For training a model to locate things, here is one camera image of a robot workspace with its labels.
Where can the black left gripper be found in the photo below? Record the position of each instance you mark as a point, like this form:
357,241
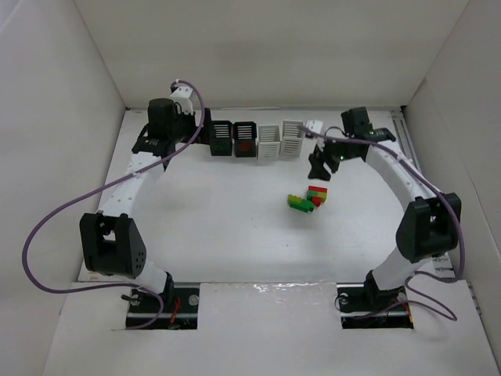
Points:
206,125

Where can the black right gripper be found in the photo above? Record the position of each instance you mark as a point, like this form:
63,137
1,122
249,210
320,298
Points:
326,157

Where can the green lime lego stack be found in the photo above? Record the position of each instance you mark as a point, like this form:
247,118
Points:
300,204

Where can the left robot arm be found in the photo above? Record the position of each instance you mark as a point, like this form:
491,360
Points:
111,241

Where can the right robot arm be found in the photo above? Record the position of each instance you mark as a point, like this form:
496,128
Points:
378,148

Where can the red green lego stack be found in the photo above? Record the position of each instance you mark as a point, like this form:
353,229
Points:
317,195

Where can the black slotted bin far left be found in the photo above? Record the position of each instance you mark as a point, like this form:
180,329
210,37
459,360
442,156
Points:
221,132

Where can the black slotted bin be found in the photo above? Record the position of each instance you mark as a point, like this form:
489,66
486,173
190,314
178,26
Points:
221,132
245,131

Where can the white slotted bin far right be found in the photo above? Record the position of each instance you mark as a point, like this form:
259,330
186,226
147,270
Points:
292,138

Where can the white slotted bin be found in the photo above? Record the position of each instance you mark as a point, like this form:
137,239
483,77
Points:
269,141
292,138

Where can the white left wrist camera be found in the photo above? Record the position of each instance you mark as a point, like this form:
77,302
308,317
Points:
181,95

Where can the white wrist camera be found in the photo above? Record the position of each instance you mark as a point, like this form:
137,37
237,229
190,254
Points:
313,126
181,95

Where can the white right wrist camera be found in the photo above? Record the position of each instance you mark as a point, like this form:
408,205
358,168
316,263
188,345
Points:
313,126

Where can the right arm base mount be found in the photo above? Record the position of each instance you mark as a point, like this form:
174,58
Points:
358,311

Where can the aluminium rail right side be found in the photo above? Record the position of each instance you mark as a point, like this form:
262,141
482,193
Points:
430,226

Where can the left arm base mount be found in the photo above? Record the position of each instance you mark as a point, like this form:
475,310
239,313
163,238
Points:
179,315

